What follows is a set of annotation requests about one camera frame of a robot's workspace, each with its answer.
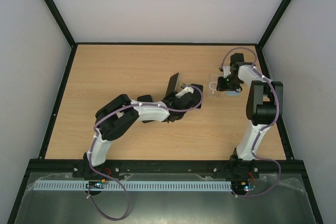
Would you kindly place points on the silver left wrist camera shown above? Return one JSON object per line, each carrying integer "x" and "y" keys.
{"x": 185, "y": 90}

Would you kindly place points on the black phone on table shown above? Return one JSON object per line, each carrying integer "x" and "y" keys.
{"x": 145, "y": 99}

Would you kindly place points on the black phone from blue case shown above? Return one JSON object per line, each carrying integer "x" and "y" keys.
{"x": 198, "y": 93}

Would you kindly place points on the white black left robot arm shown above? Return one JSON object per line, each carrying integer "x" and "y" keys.
{"x": 115, "y": 118}

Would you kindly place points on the black enclosure frame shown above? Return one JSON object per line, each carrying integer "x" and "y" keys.
{"x": 34, "y": 53}

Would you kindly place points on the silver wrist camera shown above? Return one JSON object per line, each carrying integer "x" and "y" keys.
{"x": 225, "y": 70}
{"x": 185, "y": 90}

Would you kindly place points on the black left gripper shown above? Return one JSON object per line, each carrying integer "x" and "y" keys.
{"x": 169, "y": 95}

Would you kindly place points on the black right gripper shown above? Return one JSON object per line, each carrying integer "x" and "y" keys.
{"x": 226, "y": 85}

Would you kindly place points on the white slotted cable duct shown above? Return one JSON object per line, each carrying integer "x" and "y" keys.
{"x": 76, "y": 185}

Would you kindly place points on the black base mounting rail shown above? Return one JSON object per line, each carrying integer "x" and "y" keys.
{"x": 79, "y": 168}

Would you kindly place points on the light blue phone case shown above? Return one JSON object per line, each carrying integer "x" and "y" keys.
{"x": 232, "y": 93}

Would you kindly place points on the clear phone case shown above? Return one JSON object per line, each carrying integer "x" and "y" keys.
{"x": 211, "y": 87}

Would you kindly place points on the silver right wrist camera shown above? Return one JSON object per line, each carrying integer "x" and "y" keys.
{"x": 225, "y": 70}

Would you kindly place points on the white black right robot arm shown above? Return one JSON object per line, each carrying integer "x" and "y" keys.
{"x": 264, "y": 102}

